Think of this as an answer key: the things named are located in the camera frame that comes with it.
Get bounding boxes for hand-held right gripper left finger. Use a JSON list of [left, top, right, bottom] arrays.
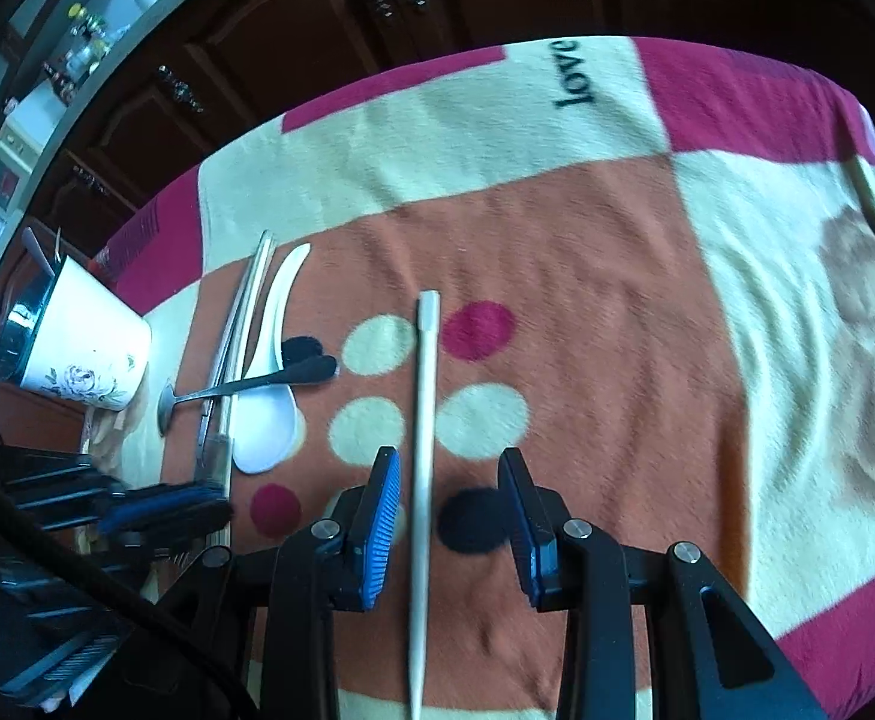
[[160, 446, 404, 720]]

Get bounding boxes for cream microwave oven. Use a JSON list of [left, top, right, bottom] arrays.
[[0, 116, 44, 215]]

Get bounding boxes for white floral utensil holder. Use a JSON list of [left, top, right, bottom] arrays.
[[0, 244, 155, 413]]

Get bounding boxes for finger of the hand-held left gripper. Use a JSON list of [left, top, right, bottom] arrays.
[[98, 499, 232, 550], [111, 481, 224, 518]]

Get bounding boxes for white ceramic spoon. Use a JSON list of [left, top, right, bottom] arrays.
[[231, 242, 312, 475]]

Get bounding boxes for oil bottle with yellow cap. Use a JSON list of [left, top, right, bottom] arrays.
[[62, 4, 112, 53]]

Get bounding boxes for black cable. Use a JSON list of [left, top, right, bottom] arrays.
[[0, 457, 262, 720]]

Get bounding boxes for checkered printed blanket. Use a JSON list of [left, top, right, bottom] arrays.
[[85, 34, 875, 720]]

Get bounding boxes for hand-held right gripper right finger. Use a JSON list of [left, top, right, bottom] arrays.
[[497, 448, 828, 720]]

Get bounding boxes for white chopstick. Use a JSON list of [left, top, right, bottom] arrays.
[[407, 290, 442, 720]]

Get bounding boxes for wooden base cabinets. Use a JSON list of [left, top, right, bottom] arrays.
[[0, 0, 875, 256]]

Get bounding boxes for grey stone countertop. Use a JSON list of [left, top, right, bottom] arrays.
[[0, 0, 258, 316]]

